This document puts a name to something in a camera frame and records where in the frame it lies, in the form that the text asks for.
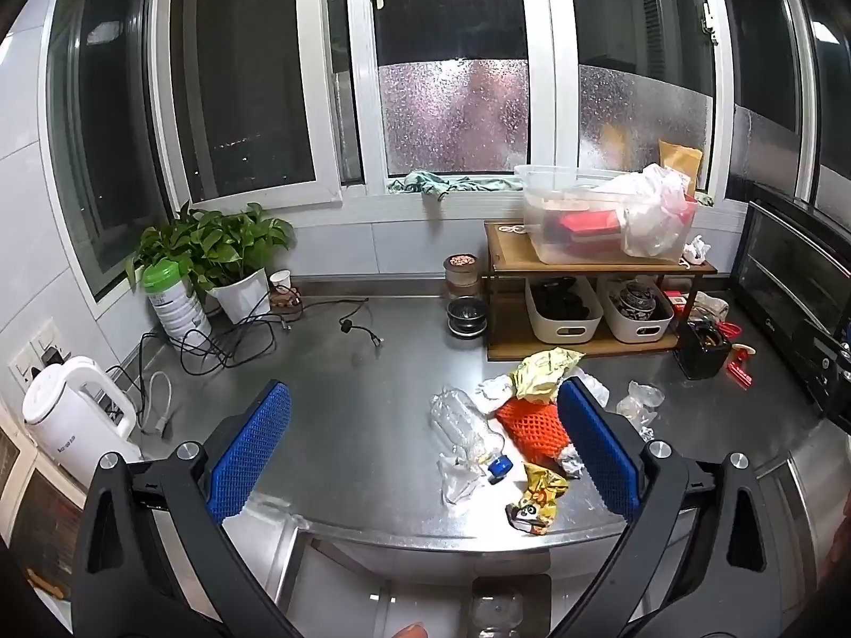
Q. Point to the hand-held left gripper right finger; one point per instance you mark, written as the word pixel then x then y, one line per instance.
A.
pixel 595 438

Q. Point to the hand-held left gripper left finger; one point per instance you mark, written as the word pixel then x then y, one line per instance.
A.
pixel 256 445

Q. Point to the orange foam net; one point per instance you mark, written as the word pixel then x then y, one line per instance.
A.
pixel 528 425

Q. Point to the yellow brown snack wrapper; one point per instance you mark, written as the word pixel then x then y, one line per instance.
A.
pixel 538 505

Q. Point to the clear plastic bottle blue cap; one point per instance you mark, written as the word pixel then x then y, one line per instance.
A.
pixel 465 425

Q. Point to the small crumpled white paper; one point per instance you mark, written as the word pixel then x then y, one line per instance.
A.
pixel 572 464

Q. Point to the crumpled clear plastic wrap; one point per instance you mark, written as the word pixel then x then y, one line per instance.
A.
pixel 459 482
pixel 638 405

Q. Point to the crumpled white tissue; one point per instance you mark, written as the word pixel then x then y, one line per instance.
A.
pixel 495 390

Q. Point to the white storage basket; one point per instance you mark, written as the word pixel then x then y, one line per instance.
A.
pixel 565 329
pixel 638 330

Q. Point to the black utensil holder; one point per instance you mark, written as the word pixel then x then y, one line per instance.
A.
pixel 701 355

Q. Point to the patterned ceramic bowl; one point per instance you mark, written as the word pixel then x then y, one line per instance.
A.
pixel 635 297

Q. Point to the white plant pot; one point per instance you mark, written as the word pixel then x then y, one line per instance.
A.
pixel 243 296

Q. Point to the white canister green lid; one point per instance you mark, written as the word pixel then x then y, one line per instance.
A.
pixel 176 312

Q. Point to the red clip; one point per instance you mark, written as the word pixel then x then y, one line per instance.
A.
pixel 739 372

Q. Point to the small paper cup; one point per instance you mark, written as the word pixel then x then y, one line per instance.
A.
pixel 280 281

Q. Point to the black bowl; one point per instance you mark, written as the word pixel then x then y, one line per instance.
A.
pixel 467 316

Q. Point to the white electric kettle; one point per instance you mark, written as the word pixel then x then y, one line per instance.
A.
pixel 66 412

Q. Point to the wooden shelf rack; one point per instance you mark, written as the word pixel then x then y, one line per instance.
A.
pixel 512 252

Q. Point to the glass jar patterned lid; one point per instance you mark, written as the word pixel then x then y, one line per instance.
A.
pixel 462 276

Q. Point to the green pothos plant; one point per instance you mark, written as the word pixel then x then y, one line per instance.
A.
pixel 213 239

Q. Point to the red box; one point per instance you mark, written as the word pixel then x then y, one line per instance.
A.
pixel 585 222

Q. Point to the clear plastic storage box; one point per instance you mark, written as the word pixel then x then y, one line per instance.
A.
pixel 552 226

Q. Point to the white plastic bag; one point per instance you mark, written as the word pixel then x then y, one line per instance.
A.
pixel 648 212

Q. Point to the black toaster oven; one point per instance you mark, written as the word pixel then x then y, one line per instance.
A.
pixel 778 272

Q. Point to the brown paper envelope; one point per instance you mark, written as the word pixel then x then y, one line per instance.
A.
pixel 685 159

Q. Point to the green cloth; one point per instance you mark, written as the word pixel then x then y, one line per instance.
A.
pixel 425 183

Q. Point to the white framed window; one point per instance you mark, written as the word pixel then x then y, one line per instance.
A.
pixel 542 80

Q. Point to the white wall outlet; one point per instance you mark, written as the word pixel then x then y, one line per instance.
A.
pixel 30 349

